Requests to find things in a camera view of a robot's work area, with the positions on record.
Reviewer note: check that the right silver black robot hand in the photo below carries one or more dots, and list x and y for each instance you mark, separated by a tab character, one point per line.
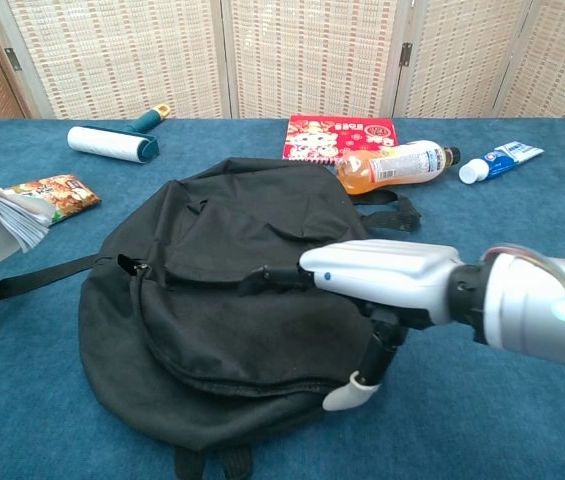
387	275

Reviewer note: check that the black backpack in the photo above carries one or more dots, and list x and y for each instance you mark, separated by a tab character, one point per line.
242	325

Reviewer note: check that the orange drink plastic bottle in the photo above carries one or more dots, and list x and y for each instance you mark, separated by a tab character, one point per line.
392	167

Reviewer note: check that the blue white toothpaste tube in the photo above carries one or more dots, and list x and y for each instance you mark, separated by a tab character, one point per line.
502	159

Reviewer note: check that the blue table cover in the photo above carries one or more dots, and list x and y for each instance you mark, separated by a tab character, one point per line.
487	425

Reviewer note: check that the dark metal screen hinge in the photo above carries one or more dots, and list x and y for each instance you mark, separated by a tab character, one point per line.
405	54
12	59

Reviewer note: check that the bamboo folding screen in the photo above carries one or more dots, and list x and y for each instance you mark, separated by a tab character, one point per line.
312	55

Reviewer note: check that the orange green snack bag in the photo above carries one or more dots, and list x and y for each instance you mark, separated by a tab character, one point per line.
69	197

